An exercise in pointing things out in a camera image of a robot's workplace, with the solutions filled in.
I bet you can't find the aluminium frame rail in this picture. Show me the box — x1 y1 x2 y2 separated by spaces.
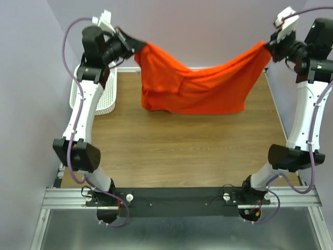
42 186 322 209

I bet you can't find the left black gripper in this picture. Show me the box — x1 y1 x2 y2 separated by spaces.
100 28 146 65

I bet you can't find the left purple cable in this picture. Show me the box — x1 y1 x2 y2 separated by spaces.
60 17 131 228

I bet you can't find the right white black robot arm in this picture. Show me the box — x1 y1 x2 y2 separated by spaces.
239 18 332 204

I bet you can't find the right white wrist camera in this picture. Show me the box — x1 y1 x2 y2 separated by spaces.
274 6 299 43

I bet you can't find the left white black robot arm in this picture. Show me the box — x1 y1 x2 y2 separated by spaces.
53 26 146 206

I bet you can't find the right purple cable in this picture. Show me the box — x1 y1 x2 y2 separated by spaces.
281 6 333 225

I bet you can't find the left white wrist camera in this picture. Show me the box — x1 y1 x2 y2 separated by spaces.
92 10 116 34

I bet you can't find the black mounting base plate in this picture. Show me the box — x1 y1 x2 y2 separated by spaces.
84 185 271 221

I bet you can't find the orange t-shirt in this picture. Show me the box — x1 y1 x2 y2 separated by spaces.
134 41 271 115

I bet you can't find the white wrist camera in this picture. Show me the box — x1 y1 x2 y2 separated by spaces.
274 6 299 43
92 10 116 34

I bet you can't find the white perforated plastic basket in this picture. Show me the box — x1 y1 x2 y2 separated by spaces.
69 68 117 115

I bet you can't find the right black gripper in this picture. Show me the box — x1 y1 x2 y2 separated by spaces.
264 26 310 64

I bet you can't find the purple cable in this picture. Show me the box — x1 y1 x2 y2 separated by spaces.
281 6 333 225
60 17 131 228

